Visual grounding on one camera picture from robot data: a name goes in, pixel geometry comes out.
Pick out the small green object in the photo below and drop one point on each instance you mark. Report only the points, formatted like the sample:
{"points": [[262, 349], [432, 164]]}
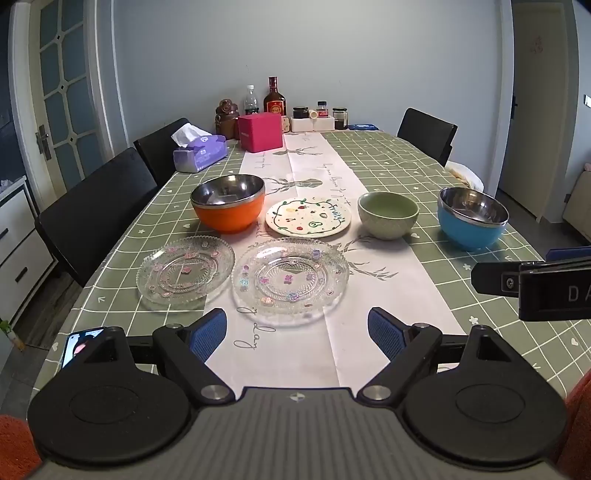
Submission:
{"points": [[7, 330]]}

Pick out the purple tissue box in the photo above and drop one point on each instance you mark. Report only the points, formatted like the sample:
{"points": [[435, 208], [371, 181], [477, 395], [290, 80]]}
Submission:
{"points": [[201, 152]]}

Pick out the green ceramic bowl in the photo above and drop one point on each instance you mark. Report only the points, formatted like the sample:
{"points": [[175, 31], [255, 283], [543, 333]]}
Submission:
{"points": [[388, 226]]}

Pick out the smartphone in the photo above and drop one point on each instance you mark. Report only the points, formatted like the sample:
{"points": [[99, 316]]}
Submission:
{"points": [[78, 346]]}

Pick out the small black capped bottle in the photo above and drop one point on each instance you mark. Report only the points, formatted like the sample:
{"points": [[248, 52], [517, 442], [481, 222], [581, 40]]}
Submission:
{"points": [[322, 110]]}

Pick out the painted white ceramic plate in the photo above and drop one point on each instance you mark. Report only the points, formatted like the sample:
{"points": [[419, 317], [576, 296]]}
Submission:
{"points": [[304, 221]]}

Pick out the glass paned door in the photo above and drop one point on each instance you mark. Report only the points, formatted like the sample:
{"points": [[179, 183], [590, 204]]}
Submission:
{"points": [[69, 92]]}

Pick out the brown ceramic jar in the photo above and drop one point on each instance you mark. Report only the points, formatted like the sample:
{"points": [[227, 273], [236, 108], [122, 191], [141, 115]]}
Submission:
{"points": [[227, 120]]}

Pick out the clear glass plate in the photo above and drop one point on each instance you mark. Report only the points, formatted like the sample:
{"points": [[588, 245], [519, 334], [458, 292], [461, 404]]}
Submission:
{"points": [[184, 272], [291, 281]]}

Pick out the white cabinet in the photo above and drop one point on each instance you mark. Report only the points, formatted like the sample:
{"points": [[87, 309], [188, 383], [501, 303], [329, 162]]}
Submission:
{"points": [[23, 254]]}

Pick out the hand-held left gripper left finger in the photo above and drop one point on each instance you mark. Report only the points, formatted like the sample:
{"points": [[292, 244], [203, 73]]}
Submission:
{"points": [[210, 333]]}

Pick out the clear plastic water bottle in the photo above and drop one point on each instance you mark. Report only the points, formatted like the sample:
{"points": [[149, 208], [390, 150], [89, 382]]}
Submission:
{"points": [[251, 104]]}

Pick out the black jar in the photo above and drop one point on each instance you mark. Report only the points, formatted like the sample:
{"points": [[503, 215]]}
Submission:
{"points": [[300, 113]]}

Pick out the plain white door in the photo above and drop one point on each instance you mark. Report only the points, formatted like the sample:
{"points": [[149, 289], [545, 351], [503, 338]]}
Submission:
{"points": [[531, 115]]}

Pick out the dark glass jar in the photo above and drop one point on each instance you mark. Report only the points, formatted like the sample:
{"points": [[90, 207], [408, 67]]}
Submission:
{"points": [[340, 120]]}

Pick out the white holder box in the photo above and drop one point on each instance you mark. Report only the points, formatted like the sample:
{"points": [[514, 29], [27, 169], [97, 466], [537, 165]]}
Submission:
{"points": [[314, 125]]}

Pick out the brown liquor bottle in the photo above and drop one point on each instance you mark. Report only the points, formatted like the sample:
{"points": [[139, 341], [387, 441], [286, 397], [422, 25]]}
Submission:
{"points": [[275, 101]]}

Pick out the blue steel bowl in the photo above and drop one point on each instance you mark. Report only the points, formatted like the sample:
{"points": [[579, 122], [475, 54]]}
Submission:
{"points": [[466, 235]]}

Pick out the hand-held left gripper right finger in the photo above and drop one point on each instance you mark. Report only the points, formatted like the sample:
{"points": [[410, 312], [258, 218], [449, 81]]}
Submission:
{"points": [[383, 333]]}

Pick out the beige patterned box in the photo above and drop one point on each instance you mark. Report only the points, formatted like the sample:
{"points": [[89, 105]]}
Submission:
{"points": [[286, 124]]}

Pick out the flat blue packet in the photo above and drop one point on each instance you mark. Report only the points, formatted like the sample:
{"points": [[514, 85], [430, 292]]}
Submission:
{"points": [[362, 126]]}

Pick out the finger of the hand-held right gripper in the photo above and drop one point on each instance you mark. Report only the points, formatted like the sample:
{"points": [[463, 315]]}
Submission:
{"points": [[570, 254], [489, 279]]}

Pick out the orange steel bowl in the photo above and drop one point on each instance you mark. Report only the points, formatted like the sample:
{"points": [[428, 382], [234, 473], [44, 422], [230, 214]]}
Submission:
{"points": [[226, 217]]}

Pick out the black chair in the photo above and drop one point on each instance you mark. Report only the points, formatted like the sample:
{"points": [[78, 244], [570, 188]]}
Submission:
{"points": [[92, 217], [161, 143], [427, 131]]}

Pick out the pale pink table runner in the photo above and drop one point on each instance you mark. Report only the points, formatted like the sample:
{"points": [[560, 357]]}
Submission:
{"points": [[415, 295]]}

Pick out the pink box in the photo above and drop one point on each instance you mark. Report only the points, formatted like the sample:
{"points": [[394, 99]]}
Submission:
{"points": [[258, 131]]}

